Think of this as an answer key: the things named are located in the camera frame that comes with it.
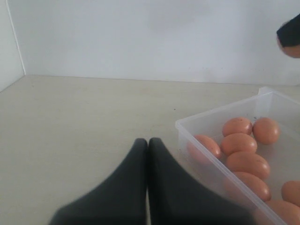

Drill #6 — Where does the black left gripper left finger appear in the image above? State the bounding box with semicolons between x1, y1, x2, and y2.
50;138;148;225

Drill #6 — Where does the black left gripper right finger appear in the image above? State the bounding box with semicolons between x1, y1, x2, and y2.
148;138;255;225

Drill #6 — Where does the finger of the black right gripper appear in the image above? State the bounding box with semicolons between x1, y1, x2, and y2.
276;14;300;47

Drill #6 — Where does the brown egg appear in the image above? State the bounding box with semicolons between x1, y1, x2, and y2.
281;180;300;207
223;172;271;204
222;117;253;137
277;40;300;59
187;134;223;165
253;200;300;225
252;117;281;145

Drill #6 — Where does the brown egg third row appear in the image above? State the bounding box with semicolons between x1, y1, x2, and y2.
225;151;270;180

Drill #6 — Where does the brown egg second row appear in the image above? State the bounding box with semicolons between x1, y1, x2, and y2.
220;133;257;156

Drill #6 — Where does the clear plastic box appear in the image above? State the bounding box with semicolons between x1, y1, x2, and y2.
175;87;300;225

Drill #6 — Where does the brown egg top back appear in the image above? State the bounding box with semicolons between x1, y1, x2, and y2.
222;117;253;137

